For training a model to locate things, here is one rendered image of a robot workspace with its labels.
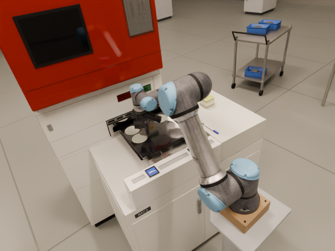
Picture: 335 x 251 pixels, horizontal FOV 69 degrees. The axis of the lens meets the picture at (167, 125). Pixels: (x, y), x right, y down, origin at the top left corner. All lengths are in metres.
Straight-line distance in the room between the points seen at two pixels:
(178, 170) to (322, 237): 1.38
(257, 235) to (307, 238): 1.08
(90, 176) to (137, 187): 0.74
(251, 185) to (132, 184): 0.54
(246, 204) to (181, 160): 0.38
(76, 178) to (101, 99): 0.60
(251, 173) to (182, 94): 0.41
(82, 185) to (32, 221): 0.86
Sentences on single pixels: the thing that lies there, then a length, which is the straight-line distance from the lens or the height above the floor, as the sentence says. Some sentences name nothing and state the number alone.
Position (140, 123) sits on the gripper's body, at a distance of 1.43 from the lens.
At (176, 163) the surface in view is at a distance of 1.25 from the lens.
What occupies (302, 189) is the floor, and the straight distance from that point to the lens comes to 2.53.
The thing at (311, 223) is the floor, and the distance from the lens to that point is 2.34.
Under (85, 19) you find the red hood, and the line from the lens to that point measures 1.39.
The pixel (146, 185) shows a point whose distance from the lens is 1.20.
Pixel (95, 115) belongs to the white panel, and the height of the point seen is 1.04.
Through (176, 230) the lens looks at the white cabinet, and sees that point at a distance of 1.63.
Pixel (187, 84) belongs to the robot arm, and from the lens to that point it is 0.89.
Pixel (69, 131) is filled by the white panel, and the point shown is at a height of 1.00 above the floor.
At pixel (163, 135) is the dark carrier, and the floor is 0.90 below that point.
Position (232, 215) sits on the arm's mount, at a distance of 1.17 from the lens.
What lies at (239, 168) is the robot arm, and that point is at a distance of 1.02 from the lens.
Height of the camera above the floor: 1.84
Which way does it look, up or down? 36 degrees down
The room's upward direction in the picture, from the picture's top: 7 degrees counter-clockwise
